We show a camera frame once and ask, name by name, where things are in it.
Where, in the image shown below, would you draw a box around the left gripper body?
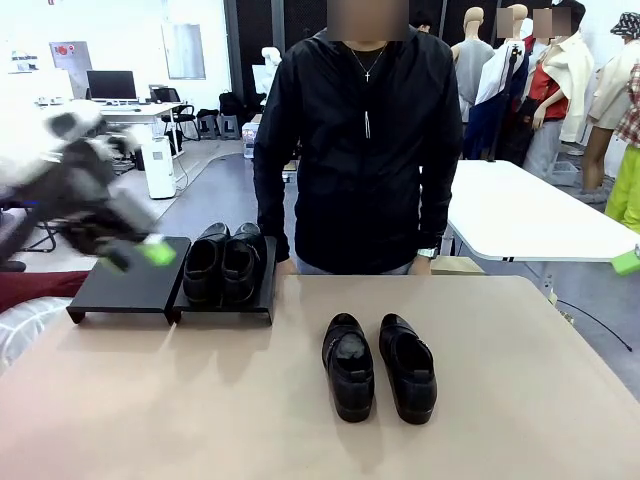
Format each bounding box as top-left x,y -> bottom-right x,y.
54,143 -> 157,247

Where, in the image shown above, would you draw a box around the black leather buckle shoe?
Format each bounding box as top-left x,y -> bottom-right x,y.
378,312 -> 439,426
219,222 -> 269,307
321,312 -> 376,424
182,222 -> 232,306

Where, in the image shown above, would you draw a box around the person's left forearm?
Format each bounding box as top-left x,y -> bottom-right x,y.
414,184 -> 454,254

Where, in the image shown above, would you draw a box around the person's right forearm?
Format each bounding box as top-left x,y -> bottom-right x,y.
253,189 -> 301,266

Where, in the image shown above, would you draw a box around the black shoe stand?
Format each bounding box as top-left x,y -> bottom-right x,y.
171,235 -> 279,326
66,235 -> 194,326

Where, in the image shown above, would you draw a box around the white air purifier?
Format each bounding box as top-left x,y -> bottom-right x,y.
141,135 -> 178,200

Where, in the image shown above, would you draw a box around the neon yellow trousers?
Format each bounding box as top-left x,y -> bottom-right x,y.
603,144 -> 640,236

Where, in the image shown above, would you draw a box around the red cloth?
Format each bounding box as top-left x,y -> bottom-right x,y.
0,271 -> 92,314

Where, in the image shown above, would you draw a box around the white office desk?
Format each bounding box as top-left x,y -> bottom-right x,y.
34,101 -> 189,126

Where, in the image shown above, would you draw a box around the white plastic wrap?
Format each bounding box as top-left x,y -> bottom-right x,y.
0,294 -> 74,374

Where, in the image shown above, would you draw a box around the black computer monitor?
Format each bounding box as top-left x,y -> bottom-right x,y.
86,69 -> 138,101

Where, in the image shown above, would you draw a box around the white folding table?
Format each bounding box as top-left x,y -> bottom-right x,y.
439,159 -> 640,264

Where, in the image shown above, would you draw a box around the black office chair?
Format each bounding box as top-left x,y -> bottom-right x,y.
151,87 -> 201,142

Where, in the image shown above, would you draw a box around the small grey stool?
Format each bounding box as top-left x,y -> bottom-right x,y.
196,113 -> 222,142
219,113 -> 242,141

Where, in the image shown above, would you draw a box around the grey panel with red sign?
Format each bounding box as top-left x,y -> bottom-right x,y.
48,40 -> 94,99

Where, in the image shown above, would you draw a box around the clear storage box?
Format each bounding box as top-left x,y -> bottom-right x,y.
241,121 -> 262,160

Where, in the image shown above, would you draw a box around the black backpack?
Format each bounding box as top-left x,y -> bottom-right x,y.
218,91 -> 266,126

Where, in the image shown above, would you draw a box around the cardboard box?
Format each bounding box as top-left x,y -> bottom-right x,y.
429,257 -> 487,276

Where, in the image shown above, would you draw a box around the mannequin with bucket hat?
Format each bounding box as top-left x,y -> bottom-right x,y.
582,12 -> 640,201

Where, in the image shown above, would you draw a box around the mannequin in red top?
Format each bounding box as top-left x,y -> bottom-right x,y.
522,0 -> 596,171

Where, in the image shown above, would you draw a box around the person in black jacket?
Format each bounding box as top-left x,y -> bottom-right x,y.
252,0 -> 464,276

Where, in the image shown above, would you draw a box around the white mannequin bust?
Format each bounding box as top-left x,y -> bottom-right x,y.
261,46 -> 286,96

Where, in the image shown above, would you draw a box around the mannequin in white blue jacket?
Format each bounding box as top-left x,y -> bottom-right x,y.
473,3 -> 532,162

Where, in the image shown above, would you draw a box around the mannequin in grey tank top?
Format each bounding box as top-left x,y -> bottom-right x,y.
448,5 -> 497,162

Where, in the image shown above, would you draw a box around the thin black floor cable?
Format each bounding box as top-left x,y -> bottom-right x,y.
553,298 -> 640,355

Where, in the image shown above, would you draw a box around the wall whiteboard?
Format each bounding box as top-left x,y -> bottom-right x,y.
161,22 -> 207,81

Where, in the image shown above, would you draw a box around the silver cross necklace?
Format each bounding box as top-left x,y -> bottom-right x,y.
348,42 -> 390,84

